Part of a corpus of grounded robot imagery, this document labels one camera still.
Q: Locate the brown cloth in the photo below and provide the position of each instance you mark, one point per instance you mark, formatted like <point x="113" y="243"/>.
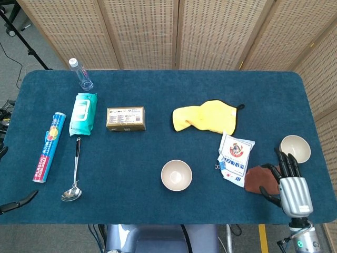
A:
<point x="256" y="179"/>

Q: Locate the white sugar bag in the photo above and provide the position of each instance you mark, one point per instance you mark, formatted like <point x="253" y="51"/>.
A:
<point x="235" y="155"/>

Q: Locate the blue tube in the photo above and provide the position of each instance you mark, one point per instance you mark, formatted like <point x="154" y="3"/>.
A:
<point x="50" y="150"/>

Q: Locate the clear plastic water bottle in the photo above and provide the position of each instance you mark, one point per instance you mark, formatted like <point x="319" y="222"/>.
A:
<point x="83" y="76"/>

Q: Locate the green wet wipes pack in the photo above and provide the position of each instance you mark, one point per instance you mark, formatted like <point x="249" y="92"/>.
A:
<point x="82" y="116"/>

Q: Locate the blue-grey robot torso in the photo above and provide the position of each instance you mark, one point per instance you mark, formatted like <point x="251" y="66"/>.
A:
<point x="158" y="239"/>

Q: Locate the black tripod stand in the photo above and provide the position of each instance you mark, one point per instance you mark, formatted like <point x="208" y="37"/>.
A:
<point x="29" y="48"/>

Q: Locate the gold wrapped rectangular box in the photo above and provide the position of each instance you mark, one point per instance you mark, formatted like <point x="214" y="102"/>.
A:
<point x="126" y="118"/>

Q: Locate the beige plastic bowl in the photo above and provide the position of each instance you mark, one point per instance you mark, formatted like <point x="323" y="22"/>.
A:
<point x="176" y="174"/>
<point x="293" y="147"/>

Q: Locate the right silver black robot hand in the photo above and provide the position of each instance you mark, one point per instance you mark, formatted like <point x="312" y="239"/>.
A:
<point x="295" y="192"/>

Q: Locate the blue binder clip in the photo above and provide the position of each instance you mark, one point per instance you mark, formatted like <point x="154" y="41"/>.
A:
<point x="221" y="166"/>

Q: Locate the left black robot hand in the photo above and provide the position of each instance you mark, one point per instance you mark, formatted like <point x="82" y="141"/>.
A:
<point x="21" y="200"/>

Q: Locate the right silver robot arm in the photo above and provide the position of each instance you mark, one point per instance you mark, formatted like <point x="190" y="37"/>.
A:
<point x="302" y="237"/>

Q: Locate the yellow cloth with black trim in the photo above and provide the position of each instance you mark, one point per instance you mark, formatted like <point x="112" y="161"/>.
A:
<point x="208" y="116"/>

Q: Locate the woven wooden folding screen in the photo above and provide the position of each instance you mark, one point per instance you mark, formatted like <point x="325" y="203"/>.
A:
<point x="147" y="31"/>

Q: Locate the blue felt table cover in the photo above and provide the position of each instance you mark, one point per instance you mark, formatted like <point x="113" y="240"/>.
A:
<point x="131" y="158"/>

